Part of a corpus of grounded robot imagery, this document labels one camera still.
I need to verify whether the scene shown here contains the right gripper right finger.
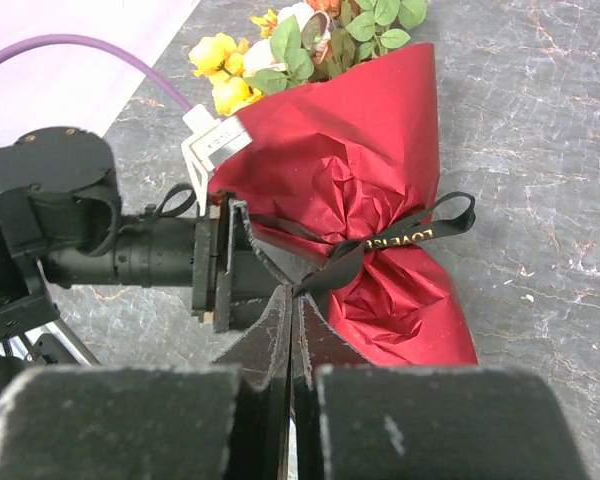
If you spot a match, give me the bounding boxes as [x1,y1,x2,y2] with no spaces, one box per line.
[290,294,369,479]

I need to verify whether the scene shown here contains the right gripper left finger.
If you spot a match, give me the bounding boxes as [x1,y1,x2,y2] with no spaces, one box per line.
[214,286,292,479]

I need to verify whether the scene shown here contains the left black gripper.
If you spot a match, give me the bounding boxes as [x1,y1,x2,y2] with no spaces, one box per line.
[191,191,292,333]

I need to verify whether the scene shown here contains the flower bouquet red paper wrap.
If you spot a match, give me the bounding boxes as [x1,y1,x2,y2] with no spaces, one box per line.
[189,1,477,366]

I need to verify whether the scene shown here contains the black ribbon gold lettering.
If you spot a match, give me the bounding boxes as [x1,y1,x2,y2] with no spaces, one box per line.
[240,191,476,297]

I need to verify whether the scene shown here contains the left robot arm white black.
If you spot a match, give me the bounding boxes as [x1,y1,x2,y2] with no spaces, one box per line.
[0,127,287,343]

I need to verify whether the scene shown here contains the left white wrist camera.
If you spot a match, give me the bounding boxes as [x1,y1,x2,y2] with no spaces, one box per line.
[181,104,252,217]

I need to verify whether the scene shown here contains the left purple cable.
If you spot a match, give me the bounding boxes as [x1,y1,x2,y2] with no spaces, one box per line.
[0,33,196,113]

